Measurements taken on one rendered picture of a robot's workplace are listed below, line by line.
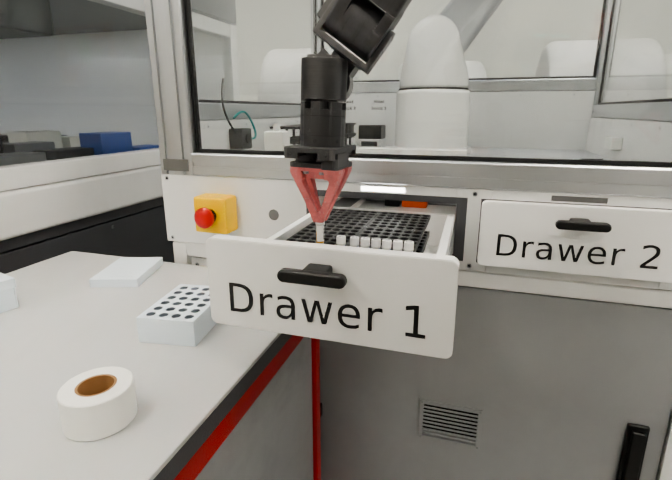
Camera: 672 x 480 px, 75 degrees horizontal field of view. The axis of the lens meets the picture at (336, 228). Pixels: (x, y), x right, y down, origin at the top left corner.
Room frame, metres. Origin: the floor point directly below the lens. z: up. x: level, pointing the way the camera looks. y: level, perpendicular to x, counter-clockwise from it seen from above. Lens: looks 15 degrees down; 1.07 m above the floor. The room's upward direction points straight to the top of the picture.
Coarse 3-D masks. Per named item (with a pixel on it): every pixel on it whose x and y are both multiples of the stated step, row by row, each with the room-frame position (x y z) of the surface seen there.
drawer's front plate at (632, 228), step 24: (504, 216) 0.70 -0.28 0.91; (528, 216) 0.69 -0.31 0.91; (552, 216) 0.68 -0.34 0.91; (576, 216) 0.67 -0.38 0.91; (600, 216) 0.66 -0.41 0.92; (624, 216) 0.65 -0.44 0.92; (648, 216) 0.64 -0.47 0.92; (480, 240) 0.71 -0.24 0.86; (504, 240) 0.70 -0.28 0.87; (528, 240) 0.69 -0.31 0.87; (552, 240) 0.68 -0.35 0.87; (576, 240) 0.67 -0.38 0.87; (600, 240) 0.66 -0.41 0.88; (624, 240) 0.65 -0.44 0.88; (648, 240) 0.64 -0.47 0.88; (480, 264) 0.71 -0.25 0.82; (504, 264) 0.70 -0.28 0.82; (528, 264) 0.69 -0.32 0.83; (552, 264) 0.68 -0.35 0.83; (576, 264) 0.67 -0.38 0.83; (600, 264) 0.66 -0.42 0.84; (624, 264) 0.65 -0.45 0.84; (648, 264) 0.64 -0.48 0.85
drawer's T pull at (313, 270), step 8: (312, 264) 0.45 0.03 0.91; (320, 264) 0.45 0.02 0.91; (280, 272) 0.43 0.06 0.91; (288, 272) 0.43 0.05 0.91; (296, 272) 0.43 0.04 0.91; (304, 272) 0.43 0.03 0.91; (312, 272) 0.43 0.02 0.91; (320, 272) 0.43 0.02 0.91; (328, 272) 0.43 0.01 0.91; (280, 280) 0.43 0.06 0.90; (288, 280) 0.43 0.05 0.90; (296, 280) 0.43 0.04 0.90; (304, 280) 0.42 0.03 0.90; (312, 280) 0.42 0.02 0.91; (320, 280) 0.42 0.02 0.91; (328, 280) 0.42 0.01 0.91; (336, 280) 0.41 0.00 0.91; (344, 280) 0.41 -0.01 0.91; (336, 288) 0.42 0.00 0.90
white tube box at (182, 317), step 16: (176, 288) 0.66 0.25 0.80; (192, 288) 0.66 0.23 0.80; (208, 288) 0.66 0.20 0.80; (160, 304) 0.60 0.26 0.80; (176, 304) 0.61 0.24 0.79; (192, 304) 0.60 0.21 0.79; (208, 304) 0.60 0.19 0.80; (144, 320) 0.55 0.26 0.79; (160, 320) 0.55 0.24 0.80; (176, 320) 0.55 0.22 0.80; (192, 320) 0.55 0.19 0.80; (208, 320) 0.58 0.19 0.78; (144, 336) 0.55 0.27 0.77; (160, 336) 0.55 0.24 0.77; (176, 336) 0.55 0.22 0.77; (192, 336) 0.54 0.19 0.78
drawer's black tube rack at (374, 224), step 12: (336, 216) 0.73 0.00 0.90; (348, 216) 0.72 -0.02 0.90; (360, 216) 0.73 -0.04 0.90; (372, 216) 0.72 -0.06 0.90; (384, 216) 0.72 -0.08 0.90; (396, 216) 0.73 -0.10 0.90; (408, 216) 0.73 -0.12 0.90; (420, 216) 0.72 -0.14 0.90; (312, 228) 0.65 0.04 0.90; (324, 228) 0.65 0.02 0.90; (336, 228) 0.65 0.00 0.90; (348, 228) 0.66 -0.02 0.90; (360, 228) 0.65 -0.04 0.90; (372, 228) 0.65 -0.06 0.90; (384, 228) 0.65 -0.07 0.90; (396, 228) 0.65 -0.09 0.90; (408, 228) 0.65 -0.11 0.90; (420, 228) 0.65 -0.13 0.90; (324, 240) 0.59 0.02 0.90; (348, 240) 0.58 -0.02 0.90; (408, 240) 0.58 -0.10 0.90; (420, 240) 0.60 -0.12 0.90; (420, 252) 0.62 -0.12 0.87
